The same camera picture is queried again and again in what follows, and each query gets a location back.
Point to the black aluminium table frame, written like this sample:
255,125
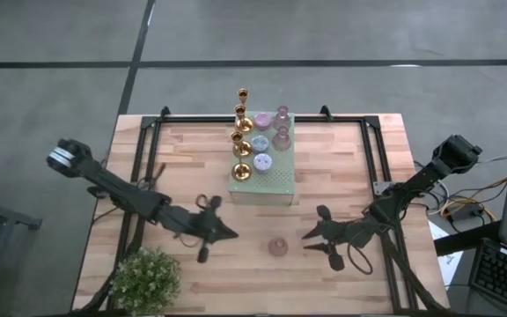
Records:
209,119

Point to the white paper sheet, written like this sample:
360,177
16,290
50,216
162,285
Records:
447,264

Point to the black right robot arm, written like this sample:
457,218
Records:
412,185

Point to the shorter gold candlestick holder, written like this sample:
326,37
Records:
244,126

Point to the green perforated metal shelf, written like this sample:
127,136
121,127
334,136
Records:
275,185

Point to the black power adapter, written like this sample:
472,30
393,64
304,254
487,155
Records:
467,213

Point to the grey metal mounting bracket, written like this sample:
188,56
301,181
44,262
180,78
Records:
381,187

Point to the black keyboard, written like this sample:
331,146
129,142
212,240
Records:
504,273

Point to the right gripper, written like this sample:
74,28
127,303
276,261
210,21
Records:
339,233

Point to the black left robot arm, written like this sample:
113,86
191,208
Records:
117,193

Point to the potted green plant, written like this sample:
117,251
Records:
145,282

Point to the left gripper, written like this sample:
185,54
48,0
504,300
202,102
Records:
207,226

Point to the tall gold candlestick holder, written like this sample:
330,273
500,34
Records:
242,149
241,172

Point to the pink ribbed glass candle holder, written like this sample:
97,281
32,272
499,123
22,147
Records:
277,247
282,120
281,140

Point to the pink round candle tin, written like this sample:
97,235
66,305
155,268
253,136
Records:
262,121

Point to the black desk bar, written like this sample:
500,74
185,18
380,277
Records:
465,240

